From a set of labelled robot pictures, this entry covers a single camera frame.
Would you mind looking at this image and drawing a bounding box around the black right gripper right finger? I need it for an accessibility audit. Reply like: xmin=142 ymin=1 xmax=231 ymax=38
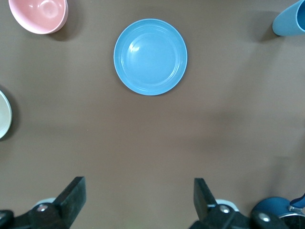
xmin=190 ymin=177 xmax=254 ymax=229

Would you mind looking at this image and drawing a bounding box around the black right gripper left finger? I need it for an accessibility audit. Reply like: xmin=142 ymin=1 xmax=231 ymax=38
xmin=28 ymin=176 xmax=87 ymax=229

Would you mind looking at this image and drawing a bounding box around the blue plate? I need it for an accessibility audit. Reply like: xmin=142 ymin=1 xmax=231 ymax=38
xmin=113 ymin=18 xmax=188 ymax=96

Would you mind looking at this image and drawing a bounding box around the dark blue saucepan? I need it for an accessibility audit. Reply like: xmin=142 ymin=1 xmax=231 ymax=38
xmin=252 ymin=192 xmax=305 ymax=229

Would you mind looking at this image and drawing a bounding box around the beige plate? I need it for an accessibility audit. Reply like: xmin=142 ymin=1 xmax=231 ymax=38
xmin=0 ymin=89 xmax=12 ymax=139

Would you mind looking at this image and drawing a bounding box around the pink bowl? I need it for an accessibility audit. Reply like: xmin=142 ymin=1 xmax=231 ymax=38
xmin=8 ymin=0 xmax=69 ymax=35

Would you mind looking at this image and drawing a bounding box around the blue cup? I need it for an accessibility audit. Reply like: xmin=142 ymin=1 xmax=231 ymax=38
xmin=272 ymin=0 xmax=305 ymax=37

